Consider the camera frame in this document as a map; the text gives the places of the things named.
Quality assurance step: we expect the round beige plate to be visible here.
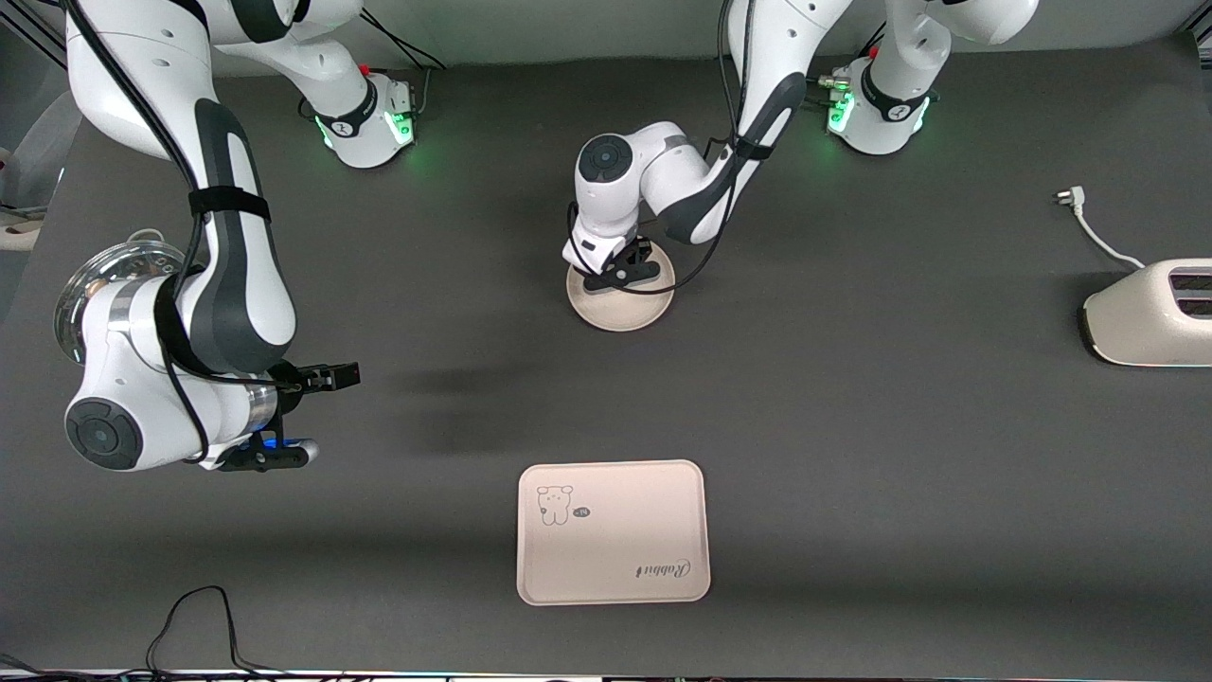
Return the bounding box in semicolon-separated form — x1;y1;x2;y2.
565;242;677;332

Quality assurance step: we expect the beige rabbit print tray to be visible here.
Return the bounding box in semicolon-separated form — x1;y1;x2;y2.
516;459;712;606

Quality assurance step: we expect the dark grey table mat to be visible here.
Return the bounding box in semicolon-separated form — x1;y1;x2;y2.
0;33;1212;678

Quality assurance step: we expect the grey translucent cover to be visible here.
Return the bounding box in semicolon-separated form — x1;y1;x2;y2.
0;90;84;252

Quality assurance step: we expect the cream white toaster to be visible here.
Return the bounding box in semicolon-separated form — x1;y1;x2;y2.
1079;258;1212;368

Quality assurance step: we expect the thin black looped cable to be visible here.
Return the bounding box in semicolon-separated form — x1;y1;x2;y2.
0;585;313;679

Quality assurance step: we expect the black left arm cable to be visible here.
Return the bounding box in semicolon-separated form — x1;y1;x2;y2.
566;0;760;296

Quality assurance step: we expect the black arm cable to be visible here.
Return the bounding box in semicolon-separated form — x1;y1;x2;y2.
59;0;313;465
566;0;760;296

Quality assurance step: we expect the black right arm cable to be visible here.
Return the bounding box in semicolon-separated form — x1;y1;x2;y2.
59;0;313;465

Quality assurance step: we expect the white toaster power cable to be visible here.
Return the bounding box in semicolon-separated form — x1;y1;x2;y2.
1053;187;1147;271

